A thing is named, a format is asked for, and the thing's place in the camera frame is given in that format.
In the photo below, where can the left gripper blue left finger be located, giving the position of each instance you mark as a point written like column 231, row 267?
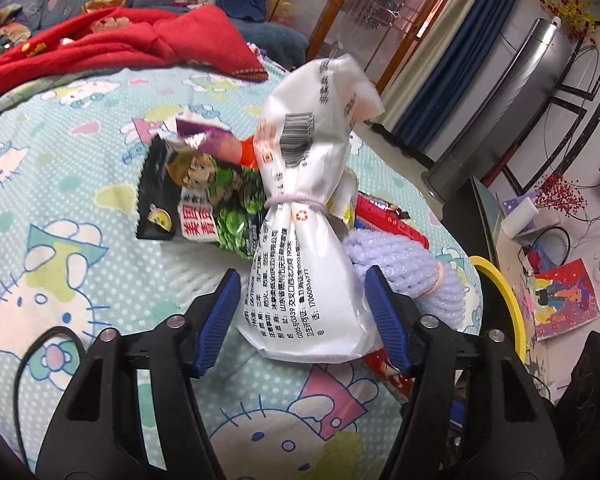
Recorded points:
column 216, row 315

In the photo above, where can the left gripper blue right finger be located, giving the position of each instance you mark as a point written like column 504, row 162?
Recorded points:
column 389, row 320

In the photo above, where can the white plastic bag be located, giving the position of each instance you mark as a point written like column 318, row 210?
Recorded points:
column 303, row 301

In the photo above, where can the red snack tube wrapper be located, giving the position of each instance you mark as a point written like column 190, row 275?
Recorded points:
column 374, row 213

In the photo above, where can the yellow rimmed trash bin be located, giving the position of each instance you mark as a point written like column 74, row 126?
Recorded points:
column 500, row 308

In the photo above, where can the lavender foam fruit net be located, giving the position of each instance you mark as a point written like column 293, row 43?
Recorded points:
column 411, row 270

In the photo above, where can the green black snack packet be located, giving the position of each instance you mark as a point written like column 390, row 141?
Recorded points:
column 184, row 192

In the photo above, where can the white cylinder vase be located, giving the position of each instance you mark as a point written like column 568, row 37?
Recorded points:
column 520, row 219

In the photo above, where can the purple snack wrapper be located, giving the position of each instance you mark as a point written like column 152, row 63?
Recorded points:
column 211, row 140

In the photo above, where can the colourful diamond painting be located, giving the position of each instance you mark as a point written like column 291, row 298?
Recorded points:
column 563, row 300

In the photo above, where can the red berry branch decoration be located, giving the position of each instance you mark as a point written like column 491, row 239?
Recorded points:
column 556, row 193

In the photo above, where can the Hello Kitty blue blanket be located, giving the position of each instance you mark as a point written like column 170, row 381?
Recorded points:
column 98, row 328

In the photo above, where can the silver tower air conditioner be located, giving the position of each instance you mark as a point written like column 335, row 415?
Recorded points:
column 527, row 83

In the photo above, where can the wooden glass sliding door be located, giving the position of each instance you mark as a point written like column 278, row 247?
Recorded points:
column 380, row 34

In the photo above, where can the red blanket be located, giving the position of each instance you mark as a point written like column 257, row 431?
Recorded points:
column 120, row 37

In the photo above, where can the blue window curtain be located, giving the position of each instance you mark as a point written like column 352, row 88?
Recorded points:
column 452, row 75

